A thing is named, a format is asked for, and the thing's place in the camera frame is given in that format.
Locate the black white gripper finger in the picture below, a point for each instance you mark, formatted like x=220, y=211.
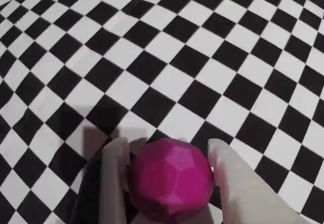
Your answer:
x=114, y=183

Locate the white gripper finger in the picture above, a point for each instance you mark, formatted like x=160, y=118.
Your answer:
x=243, y=191

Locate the pink faceted ball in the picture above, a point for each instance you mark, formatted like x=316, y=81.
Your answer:
x=172, y=176

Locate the black white checkered mat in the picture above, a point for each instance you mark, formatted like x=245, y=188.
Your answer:
x=162, y=56

